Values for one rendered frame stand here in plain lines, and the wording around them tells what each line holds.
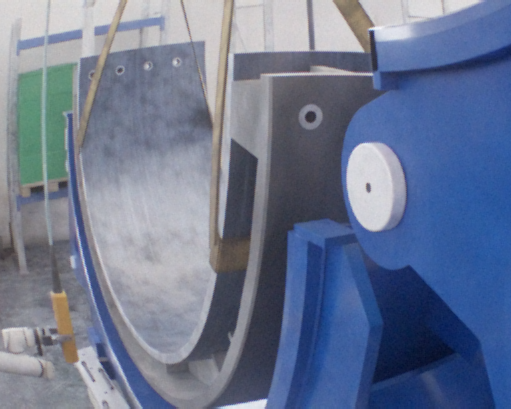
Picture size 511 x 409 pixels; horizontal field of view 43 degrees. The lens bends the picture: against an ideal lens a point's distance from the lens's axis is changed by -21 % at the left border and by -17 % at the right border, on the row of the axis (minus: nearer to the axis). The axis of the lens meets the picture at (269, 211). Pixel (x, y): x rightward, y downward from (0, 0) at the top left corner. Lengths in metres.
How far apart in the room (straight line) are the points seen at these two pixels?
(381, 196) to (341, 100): 0.34
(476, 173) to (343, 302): 0.46
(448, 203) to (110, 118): 2.58
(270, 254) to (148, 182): 1.95
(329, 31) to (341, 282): 8.99
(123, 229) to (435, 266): 2.28
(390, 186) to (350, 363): 0.38
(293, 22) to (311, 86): 8.58
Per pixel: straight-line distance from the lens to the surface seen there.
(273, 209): 1.43
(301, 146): 1.41
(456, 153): 1.01
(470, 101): 0.97
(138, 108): 3.51
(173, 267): 3.12
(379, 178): 1.13
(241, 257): 1.69
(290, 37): 9.94
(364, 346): 1.30
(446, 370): 1.64
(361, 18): 1.99
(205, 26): 9.44
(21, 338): 2.90
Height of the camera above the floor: 2.47
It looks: 14 degrees down
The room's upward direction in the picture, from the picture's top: 1 degrees counter-clockwise
